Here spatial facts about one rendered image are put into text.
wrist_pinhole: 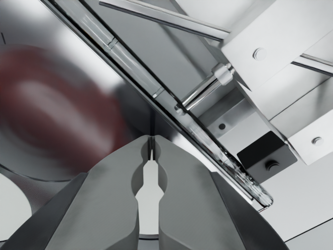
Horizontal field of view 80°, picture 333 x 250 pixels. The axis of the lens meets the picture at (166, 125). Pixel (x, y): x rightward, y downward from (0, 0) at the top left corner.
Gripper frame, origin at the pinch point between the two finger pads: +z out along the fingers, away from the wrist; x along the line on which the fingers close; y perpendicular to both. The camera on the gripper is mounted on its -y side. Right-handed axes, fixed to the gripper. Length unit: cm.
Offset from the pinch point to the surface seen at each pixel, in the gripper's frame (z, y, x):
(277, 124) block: 2.3, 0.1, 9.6
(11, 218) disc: 1.3, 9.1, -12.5
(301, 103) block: 2.7, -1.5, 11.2
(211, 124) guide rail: 6.3, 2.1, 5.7
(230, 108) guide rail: 6.3, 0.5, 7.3
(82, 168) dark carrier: 1.3, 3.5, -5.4
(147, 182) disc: 1.2, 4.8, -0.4
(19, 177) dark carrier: 1.3, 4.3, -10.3
